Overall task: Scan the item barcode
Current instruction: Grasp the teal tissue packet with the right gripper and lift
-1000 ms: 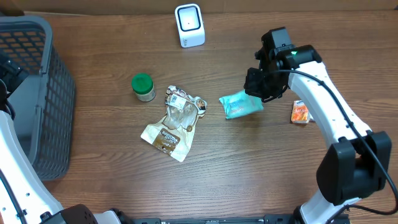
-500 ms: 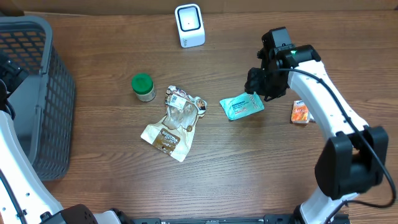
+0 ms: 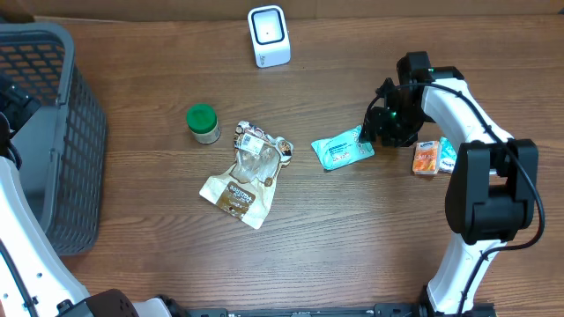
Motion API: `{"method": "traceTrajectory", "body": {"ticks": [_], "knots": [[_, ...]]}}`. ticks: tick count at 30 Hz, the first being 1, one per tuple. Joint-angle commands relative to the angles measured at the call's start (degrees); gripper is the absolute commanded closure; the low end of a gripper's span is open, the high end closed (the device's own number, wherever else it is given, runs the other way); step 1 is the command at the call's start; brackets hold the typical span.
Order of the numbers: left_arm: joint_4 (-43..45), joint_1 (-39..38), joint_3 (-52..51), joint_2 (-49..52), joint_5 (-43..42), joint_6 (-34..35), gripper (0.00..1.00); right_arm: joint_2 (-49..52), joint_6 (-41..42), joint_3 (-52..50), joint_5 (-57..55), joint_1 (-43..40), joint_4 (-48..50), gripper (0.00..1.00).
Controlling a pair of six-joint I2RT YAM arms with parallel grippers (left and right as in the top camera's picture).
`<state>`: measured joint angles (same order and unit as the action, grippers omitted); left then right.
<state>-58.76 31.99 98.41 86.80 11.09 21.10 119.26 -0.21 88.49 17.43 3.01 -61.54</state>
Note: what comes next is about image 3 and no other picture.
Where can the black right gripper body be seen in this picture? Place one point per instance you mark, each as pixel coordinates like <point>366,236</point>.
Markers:
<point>399,124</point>

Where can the orange tissue pack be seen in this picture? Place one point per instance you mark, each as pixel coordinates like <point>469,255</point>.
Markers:
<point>426,160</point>

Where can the teal wet wipes pack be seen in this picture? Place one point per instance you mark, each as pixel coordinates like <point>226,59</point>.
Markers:
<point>342,150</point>

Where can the teal tissue pack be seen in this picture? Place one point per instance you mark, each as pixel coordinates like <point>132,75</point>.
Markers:
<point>448,156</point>

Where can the clear bagged bread snack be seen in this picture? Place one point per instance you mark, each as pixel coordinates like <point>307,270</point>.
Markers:
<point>246,190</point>

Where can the green cap bottle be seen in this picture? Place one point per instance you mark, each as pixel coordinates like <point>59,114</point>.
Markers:
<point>203,123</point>

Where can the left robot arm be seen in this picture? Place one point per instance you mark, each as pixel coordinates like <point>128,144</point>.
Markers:
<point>34,281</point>

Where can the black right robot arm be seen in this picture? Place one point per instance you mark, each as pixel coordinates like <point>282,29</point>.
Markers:
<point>492,192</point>

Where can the white barcode scanner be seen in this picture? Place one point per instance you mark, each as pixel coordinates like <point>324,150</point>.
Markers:
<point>269,36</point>

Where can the grey plastic shopping basket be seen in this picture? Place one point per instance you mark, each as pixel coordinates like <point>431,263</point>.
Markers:
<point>58,131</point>

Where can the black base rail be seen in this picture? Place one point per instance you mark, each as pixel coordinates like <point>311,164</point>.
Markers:
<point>291,312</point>

